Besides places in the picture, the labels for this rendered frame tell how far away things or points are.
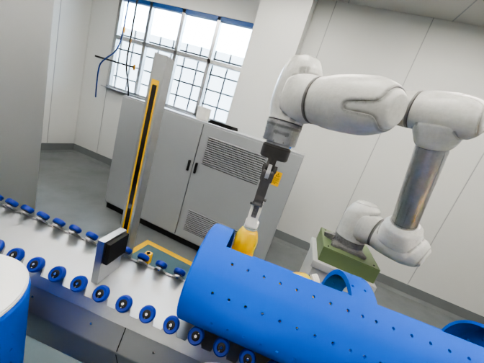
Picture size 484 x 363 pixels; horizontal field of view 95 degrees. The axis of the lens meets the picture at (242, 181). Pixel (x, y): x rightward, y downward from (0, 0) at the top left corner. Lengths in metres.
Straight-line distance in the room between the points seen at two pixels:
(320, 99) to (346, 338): 0.53
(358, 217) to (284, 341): 0.82
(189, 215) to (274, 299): 2.12
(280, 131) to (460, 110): 0.59
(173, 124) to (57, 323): 2.07
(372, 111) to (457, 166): 3.48
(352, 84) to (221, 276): 0.50
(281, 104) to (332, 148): 2.94
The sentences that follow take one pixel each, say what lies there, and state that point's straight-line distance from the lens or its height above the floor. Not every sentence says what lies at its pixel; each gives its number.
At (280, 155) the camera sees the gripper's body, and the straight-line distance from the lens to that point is 0.57.
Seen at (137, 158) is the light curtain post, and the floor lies 1.26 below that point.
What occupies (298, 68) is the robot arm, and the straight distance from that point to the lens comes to 0.57.
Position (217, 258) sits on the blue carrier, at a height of 1.20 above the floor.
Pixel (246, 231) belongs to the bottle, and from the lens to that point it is 0.64.
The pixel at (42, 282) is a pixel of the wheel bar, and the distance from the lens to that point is 0.94.
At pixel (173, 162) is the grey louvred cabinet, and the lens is 2.63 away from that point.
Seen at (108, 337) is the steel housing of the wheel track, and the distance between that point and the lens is 0.86.
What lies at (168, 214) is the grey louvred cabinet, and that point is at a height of 0.29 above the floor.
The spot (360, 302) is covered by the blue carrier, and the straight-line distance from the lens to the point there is 0.69.
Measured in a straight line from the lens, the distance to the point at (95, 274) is 0.89.
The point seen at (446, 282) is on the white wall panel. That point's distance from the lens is 4.33.
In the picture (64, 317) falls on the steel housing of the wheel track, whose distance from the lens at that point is 0.92.
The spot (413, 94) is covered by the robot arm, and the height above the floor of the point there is 1.81.
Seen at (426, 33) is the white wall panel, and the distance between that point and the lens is 3.92.
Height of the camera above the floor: 1.54
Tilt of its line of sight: 14 degrees down
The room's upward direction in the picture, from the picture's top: 18 degrees clockwise
